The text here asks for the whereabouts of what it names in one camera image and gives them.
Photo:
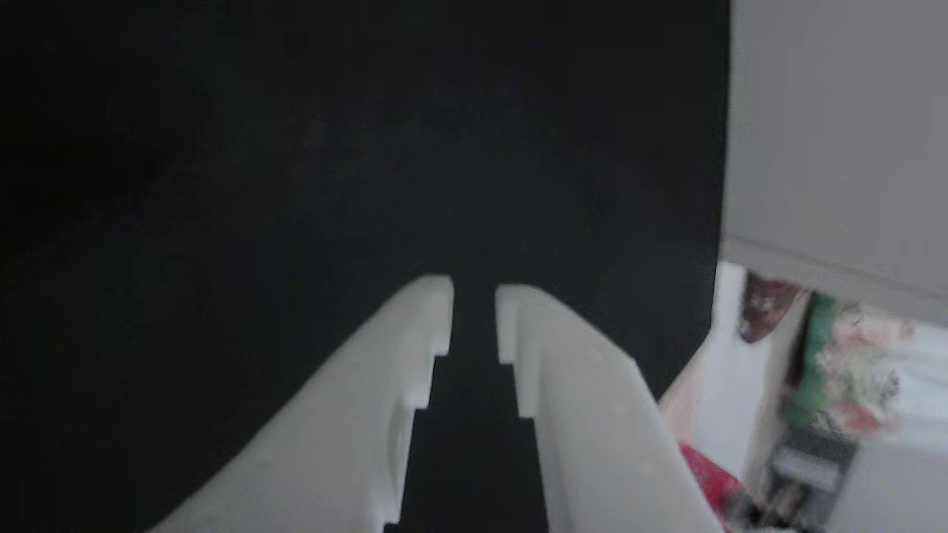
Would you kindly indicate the black desk mat grey logo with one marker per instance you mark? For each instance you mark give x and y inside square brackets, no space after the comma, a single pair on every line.
[296,148]

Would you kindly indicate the floral green cloth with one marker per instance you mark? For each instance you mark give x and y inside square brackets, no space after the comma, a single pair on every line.
[866,370]

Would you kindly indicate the dark red patterned slipper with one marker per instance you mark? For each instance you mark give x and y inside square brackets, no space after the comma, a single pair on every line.
[766,307]

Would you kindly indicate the grey device box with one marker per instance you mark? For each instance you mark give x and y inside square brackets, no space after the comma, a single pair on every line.
[807,466]

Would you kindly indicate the red printed box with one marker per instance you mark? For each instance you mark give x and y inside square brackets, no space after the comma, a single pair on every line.
[711,477]

